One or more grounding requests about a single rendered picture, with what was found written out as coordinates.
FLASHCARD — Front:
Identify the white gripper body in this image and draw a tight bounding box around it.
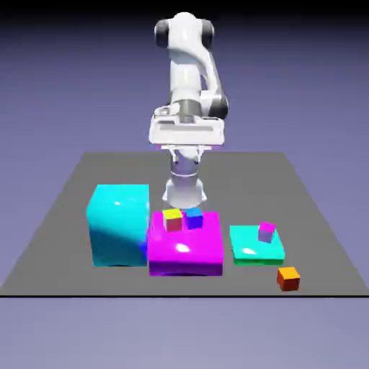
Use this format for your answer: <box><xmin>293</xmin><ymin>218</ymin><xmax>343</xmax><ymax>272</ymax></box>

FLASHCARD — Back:
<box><xmin>148</xmin><ymin>114</ymin><xmax>226</xmax><ymax>152</ymax></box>

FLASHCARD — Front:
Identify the small blue cube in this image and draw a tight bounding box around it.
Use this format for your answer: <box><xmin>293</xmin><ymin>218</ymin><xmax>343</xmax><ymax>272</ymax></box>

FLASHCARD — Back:
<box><xmin>184</xmin><ymin>207</ymin><xmax>205</xmax><ymax>231</ymax></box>

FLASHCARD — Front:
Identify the small yellow cube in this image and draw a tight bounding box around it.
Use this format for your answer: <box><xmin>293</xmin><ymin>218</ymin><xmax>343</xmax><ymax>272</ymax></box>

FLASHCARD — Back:
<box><xmin>161</xmin><ymin>208</ymin><xmax>185</xmax><ymax>234</ymax></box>

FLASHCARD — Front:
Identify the small magenta cube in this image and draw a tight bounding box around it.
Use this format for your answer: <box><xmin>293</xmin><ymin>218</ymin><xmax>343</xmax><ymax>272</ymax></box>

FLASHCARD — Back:
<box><xmin>257</xmin><ymin>221</ymin><xmax>277</xmax><ymax>244</ymax></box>

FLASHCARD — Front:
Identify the small orange cube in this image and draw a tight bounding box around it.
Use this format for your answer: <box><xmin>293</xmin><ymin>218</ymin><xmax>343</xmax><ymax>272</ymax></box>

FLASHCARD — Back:
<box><xmin>276</xmin><ymin>266</ymin><xmax>301</xmax><ymax>293</ymax></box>

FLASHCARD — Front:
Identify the large cyan box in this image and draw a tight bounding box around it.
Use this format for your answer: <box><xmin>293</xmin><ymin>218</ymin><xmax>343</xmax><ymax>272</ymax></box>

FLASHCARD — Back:
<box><xmin>86</xmin><ymin>183</ymin><xmax>151</xmax><ymax>268</ymax></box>

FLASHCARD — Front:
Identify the large magenta box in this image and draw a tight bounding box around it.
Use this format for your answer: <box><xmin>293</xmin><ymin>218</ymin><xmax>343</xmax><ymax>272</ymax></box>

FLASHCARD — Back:
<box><xmin>147</xmin><ymin>210</ymin><xmax>225</xmax><ymax>277</ymax></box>

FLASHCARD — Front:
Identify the large flat teal box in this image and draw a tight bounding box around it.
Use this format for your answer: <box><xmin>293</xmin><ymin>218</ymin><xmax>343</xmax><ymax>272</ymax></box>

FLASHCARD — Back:
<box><xmin>229</xmin><ymin>224</ymin><xmax>287</xmax><ymax>267</ymax></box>

